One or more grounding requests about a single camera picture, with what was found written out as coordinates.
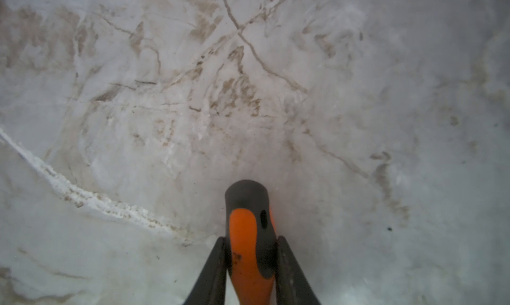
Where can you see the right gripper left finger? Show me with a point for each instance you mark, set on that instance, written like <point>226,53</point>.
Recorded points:
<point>210,287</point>

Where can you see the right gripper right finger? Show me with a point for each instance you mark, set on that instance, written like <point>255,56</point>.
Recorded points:
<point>292,287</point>

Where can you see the orange black screwdriver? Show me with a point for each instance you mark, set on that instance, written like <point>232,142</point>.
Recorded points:
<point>251,242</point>

